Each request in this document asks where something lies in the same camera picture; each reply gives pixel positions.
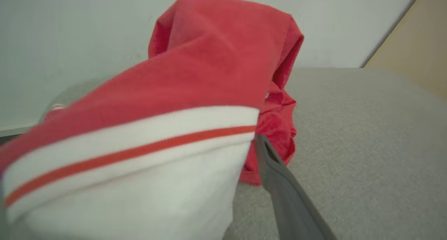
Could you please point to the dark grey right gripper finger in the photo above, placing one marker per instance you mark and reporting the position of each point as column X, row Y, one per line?
column 286, row 194

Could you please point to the red and white garment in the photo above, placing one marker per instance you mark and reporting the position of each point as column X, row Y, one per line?
column 195, row 93

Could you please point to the grey fabric sofa seat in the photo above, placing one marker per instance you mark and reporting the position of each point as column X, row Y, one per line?
column 363, row 149

